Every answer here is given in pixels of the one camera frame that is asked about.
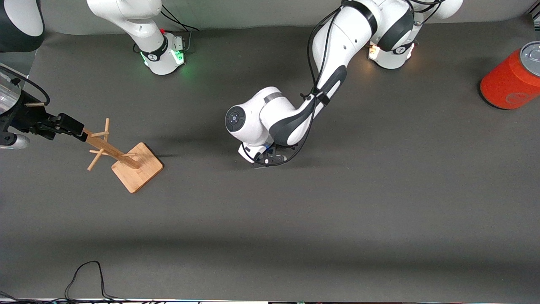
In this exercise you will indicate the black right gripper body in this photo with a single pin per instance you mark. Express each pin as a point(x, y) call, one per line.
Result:
point(26, 118)

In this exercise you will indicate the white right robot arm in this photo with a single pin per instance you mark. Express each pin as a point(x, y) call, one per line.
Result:
point(143, 25)

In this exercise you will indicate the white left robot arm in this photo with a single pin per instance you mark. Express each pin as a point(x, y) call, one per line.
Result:
point(337, 46)

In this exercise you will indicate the wooden cup tree stand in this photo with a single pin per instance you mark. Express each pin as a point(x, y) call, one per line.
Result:
point(137, 171)

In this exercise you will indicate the small tan peg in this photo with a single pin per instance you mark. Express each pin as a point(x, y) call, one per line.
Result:
point(34, 104)

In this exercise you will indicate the orange drink can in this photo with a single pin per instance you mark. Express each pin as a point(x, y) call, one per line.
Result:
point(510, 80)

